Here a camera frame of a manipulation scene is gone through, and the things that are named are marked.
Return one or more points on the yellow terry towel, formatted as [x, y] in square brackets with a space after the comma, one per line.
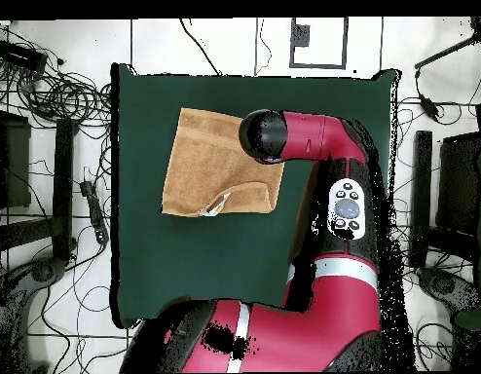
[209, 175]

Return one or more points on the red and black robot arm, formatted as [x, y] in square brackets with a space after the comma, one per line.
[322, 136]

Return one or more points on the dark green tablecloth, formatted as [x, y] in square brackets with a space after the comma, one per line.
[166, 265]

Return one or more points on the long black power strip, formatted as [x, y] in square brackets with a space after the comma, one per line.
[94, 210]

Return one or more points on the black stand bar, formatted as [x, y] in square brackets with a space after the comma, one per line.
[421, 194]
[63, 187]

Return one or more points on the small grey box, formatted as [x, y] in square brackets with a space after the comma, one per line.
[300, 36]

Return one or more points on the grey caster foot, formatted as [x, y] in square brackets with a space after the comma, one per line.
[443, 284]
[42, 272]

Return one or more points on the black power adapter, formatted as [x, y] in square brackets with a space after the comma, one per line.
[428, 106]

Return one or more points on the dark rectangular panel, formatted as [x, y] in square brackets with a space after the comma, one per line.
[14, 163]
[458, 183]

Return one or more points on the black pole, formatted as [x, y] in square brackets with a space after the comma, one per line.
[443, 54]

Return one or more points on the black electronics box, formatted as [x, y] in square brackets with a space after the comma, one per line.
[20, 56]

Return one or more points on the grey square frame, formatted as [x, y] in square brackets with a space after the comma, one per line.
[292, 58]

